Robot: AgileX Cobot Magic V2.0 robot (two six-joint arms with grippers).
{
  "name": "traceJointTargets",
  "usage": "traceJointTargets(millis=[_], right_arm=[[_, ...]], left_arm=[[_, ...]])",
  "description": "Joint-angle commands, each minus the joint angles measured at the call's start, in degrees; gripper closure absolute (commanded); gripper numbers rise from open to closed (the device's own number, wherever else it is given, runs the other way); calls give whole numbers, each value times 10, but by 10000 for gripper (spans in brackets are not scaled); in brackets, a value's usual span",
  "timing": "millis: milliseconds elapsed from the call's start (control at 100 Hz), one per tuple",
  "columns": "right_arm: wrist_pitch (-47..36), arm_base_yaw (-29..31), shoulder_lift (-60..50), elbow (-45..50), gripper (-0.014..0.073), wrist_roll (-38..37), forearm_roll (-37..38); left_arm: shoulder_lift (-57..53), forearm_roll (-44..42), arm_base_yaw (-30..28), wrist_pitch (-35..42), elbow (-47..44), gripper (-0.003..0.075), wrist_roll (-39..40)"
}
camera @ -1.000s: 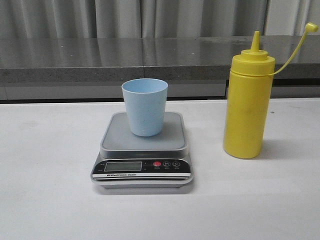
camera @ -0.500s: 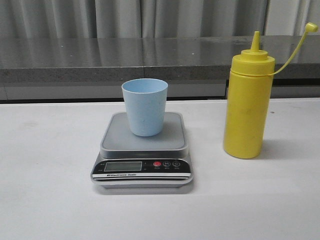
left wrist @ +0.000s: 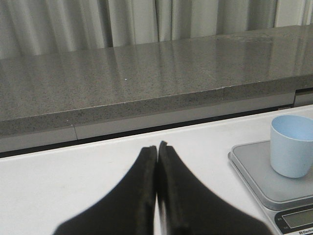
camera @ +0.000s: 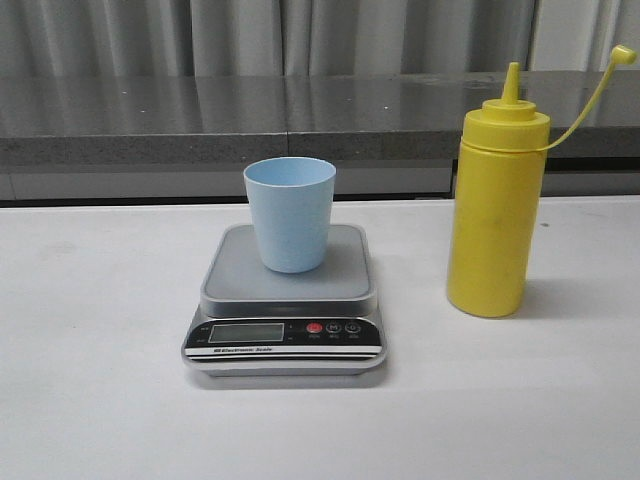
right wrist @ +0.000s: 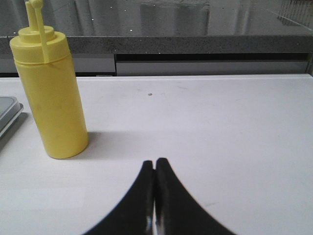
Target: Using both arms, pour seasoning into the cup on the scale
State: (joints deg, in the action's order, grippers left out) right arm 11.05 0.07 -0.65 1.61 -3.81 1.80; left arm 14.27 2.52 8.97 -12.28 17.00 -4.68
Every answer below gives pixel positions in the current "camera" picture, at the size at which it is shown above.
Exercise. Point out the light blue plastic cup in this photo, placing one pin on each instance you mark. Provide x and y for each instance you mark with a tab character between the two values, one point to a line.
290	201

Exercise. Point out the yellow squeeze bottle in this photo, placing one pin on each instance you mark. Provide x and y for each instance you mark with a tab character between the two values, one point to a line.
501	162

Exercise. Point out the silver electronic kitchen scale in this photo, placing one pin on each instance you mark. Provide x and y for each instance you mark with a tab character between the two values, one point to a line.
322	326

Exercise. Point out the grey stone counter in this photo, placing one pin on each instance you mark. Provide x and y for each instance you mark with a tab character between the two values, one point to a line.
151	140

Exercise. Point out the grey curtain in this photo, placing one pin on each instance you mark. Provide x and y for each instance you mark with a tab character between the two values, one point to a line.
308	38

